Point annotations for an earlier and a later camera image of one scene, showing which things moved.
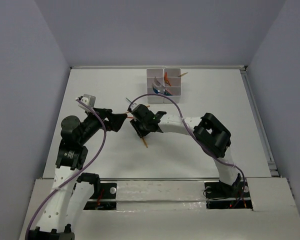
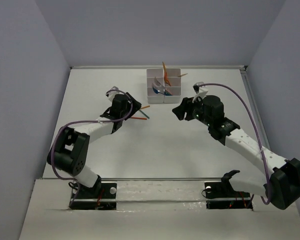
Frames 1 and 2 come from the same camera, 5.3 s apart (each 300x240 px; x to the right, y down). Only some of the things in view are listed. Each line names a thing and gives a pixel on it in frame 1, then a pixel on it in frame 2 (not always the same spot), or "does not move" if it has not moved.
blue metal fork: x=157 y=91 does not move
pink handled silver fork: x=157 y=83 does not move
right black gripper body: x=142 y=122 to x=197 y=112
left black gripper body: x=107 y=120 to x=134 y=104
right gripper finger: x=147 y=128 to x=187 y=104
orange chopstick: x=145 y=142 to x=165 y=70
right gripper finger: x=137 y=127 to x=179 y=111
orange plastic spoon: x=165 y=78 does not move
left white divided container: x=151 y=73 does not move
